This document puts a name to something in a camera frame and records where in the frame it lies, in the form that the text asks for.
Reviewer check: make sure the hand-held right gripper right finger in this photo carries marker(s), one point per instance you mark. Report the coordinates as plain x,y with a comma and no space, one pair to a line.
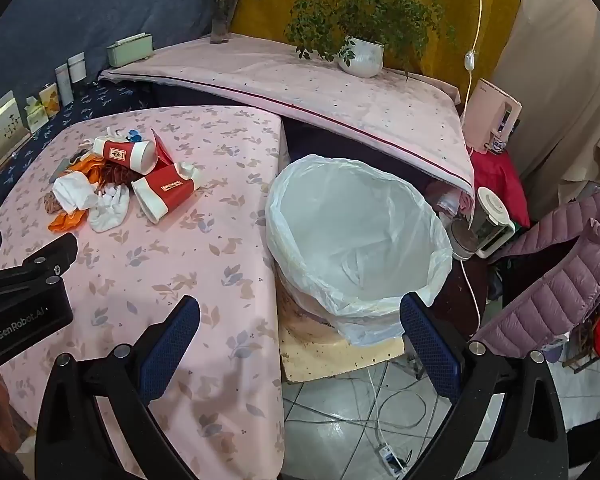
430,345

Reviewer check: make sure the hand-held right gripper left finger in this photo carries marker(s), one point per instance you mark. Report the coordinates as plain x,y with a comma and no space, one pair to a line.
172,350

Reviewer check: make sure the orange wrapper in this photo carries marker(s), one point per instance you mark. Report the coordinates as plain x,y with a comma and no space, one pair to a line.
67,221
87,166

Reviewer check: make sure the white knit glove red trim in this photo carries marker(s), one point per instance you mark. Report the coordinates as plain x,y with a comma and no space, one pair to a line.
72,191

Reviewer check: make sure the bin with white plastic bag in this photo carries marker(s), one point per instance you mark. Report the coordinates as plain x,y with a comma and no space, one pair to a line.
360,240

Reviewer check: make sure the brown crumpled wrapper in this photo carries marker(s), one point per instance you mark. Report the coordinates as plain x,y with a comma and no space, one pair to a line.
51,205

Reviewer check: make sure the dark wooden side table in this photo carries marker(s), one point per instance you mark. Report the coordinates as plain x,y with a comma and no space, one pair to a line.
467,300

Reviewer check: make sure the pink floral tablecloth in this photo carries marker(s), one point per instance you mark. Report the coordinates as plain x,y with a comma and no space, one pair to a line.
155,260

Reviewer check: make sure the yellowed foam board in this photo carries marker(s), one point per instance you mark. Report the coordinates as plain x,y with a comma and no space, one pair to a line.
320,360

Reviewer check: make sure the red-brown mesh scrap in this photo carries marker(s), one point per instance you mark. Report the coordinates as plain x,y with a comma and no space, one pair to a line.
117,176

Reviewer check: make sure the white power strip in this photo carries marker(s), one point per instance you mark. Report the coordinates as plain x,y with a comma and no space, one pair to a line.
387,460

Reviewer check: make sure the pink down jacket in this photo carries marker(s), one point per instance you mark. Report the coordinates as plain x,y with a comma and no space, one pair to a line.
545,295

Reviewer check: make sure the glass kettle with white lid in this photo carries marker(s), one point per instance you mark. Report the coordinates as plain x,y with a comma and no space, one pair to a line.
487,225

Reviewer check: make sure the pale green printed box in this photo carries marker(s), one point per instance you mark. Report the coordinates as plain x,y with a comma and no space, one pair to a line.
35,115

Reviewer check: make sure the folded pink cloth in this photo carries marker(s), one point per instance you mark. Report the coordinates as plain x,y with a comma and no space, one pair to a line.
445,200

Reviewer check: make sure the blue wrapper scrap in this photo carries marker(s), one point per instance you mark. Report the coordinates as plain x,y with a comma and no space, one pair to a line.
132,135

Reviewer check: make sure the yellow printed box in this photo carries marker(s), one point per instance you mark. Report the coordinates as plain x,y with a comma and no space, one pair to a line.
49,100

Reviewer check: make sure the white bottle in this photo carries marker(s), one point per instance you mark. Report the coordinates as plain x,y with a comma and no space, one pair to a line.
76,67
64,85

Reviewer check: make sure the red cloth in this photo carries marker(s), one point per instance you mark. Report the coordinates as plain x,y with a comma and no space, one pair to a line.
500,180

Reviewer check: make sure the pink electric kettle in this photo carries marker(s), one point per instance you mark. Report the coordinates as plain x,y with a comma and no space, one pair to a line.
485,110

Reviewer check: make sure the blue backdrop cloth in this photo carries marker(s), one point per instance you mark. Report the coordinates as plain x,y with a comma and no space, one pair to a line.
105,0

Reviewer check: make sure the beige curtain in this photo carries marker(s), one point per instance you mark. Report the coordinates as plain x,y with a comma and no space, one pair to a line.
565,85

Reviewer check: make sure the pink sheet with red stripe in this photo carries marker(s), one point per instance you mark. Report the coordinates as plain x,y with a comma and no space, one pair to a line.
305,80

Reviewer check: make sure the glass vase with pink flowers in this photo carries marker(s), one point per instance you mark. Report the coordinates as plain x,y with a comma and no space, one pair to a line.
221,25

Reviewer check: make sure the green plant in white pot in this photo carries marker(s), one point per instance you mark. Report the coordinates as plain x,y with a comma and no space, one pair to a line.
362,55

